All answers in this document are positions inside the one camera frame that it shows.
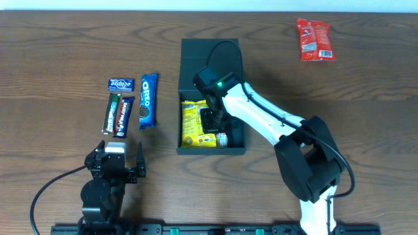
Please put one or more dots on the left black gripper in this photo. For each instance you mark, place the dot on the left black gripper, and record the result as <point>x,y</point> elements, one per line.
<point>131,175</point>

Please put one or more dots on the black gift box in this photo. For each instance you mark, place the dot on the black gift box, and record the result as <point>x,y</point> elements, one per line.
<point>203,63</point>

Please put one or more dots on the blue eclipse mints tin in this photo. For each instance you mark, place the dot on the blue eclipse mints tin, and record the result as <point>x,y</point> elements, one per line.
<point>121,84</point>

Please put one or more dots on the yellow snack packet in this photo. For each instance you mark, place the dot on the yellow snack packet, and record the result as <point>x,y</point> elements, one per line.
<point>192,131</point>

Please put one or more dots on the blue oreo cookie pack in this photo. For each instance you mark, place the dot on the blue oreo cookie pack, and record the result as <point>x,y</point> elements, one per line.
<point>147,100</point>

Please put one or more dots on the red snack packet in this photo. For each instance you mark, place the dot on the red snack packet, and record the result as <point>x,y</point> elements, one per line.
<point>314,39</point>

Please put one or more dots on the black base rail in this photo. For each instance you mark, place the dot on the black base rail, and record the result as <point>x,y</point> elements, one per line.
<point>157,229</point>

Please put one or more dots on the dairy milk chocolate bar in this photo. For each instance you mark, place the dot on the dairy milk chocolate bar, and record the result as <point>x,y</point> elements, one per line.
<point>123,120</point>

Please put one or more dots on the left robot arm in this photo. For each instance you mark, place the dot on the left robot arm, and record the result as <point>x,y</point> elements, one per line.
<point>102,196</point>

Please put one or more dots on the black snack packet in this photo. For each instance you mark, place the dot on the black snack packet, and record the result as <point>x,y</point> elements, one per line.
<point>224,140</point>

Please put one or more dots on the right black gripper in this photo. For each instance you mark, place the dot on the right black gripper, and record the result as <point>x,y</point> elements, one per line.
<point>211,121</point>

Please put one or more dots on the green red candy bar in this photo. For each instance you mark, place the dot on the green red candy bar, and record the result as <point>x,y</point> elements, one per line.
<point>111,111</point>

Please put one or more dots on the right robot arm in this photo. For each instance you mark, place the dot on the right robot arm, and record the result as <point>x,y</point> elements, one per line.
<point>306,154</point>

